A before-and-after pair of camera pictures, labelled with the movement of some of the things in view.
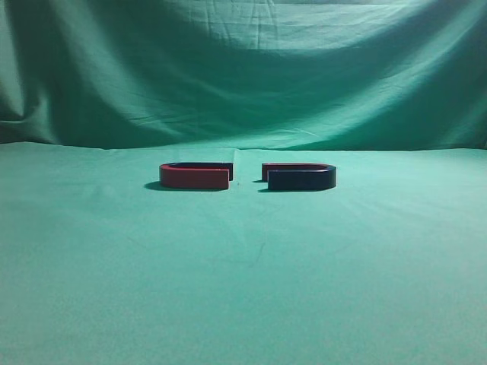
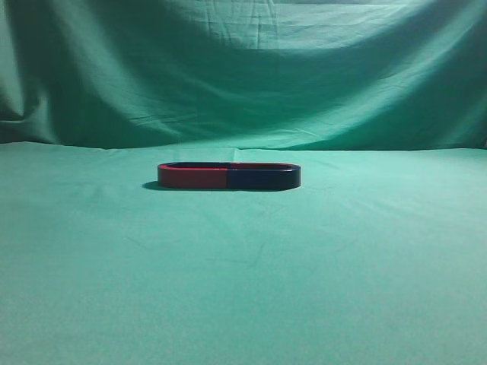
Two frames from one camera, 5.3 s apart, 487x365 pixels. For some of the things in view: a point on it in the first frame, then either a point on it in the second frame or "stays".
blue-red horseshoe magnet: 299,176 → 263,176
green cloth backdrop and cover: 100,265 stays
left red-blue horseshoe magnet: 195,176 stays
